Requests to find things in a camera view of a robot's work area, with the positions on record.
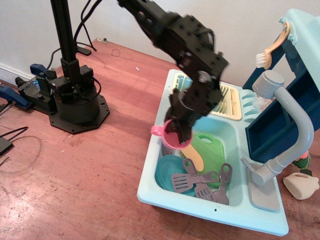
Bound blue black clamp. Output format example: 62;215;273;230
0;63;57;114

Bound light blue toy sink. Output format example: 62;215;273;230
137;82;289;236

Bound black flat device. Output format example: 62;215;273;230
0;137;14;156

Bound dark blue toy shelf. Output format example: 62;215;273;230
245;40;320;163

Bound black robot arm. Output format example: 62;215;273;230
118;0;228;144

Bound green toy vegetable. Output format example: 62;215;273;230
291;151;313;177

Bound grey toy ladle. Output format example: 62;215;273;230
213;163;233;205

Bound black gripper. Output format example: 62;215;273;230
164;71;222;144

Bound tan dish brush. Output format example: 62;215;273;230
255;21;291;70

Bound yellow toy knife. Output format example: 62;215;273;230
181;145;204;172

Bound green cutting board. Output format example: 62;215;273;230
191;133;225;175

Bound black cable on floor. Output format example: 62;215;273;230
0;126;42;175

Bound pink plastic cup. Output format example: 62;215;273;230
150;123;193;150

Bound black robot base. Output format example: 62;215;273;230
49;75;110;134

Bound grey toy faucet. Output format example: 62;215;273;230
244;70;320;186

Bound grey slotted spatula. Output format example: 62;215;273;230
171;158;198;193

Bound teal plate in sink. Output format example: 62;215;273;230
155;154;187;192

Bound yellow dish rack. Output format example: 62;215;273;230
172;73;242;121

